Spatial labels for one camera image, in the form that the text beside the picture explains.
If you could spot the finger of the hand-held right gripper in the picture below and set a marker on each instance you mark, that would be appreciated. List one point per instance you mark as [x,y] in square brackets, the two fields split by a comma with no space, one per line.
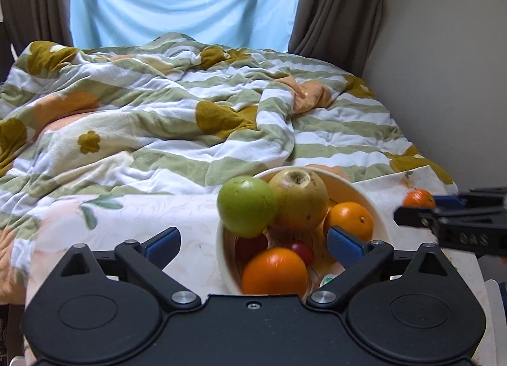
[455,227]
[475,198]

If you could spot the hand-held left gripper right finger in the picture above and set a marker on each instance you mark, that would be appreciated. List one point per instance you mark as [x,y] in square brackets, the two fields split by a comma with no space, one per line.
[344,246]

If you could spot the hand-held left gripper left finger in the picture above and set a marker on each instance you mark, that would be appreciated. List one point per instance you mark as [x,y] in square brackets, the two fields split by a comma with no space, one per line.
[164,244]

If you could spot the red cherry tomato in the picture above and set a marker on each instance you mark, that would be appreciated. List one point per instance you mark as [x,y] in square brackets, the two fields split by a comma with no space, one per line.
[302,252]

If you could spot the small tangerine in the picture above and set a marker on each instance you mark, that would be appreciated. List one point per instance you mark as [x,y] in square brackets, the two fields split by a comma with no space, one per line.
[419,199]

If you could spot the cream bowl with duck print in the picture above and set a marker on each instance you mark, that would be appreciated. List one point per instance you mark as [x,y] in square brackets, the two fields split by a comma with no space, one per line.
[356,188]

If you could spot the large orange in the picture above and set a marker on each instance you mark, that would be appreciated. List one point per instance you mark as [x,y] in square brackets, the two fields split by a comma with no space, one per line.
[275,273]

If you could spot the dark red fruit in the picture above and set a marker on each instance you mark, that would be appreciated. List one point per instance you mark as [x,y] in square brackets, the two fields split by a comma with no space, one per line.
[251,249]

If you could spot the green apple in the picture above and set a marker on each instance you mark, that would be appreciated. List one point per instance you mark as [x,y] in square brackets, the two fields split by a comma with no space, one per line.
[247,205]

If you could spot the yellow pear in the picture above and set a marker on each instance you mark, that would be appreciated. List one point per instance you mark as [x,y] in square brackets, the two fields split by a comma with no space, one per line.
[299,199]

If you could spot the striped floral blanket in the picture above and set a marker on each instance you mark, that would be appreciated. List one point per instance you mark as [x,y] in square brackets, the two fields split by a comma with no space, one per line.
[158,112]

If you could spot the brown curtain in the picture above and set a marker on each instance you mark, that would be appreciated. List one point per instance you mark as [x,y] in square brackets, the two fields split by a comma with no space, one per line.
[35,2]
[336,6]

